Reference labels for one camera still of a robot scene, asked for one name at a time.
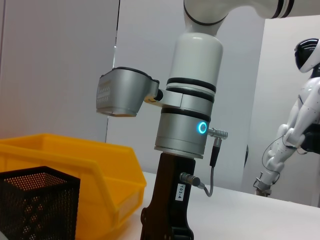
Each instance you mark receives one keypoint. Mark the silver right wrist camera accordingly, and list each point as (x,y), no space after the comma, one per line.
(120,92)

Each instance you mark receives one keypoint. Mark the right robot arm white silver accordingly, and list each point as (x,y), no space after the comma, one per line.
(195,62)

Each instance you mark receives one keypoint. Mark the black mesh pen holder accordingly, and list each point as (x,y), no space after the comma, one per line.
(37,207)

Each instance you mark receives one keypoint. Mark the yellow plastic storage bin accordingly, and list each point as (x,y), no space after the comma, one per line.
(112,170)

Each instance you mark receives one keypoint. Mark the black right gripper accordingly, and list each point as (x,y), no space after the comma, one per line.
(165,200)

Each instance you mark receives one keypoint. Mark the white black humanoid robot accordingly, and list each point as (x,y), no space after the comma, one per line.
(307,100)

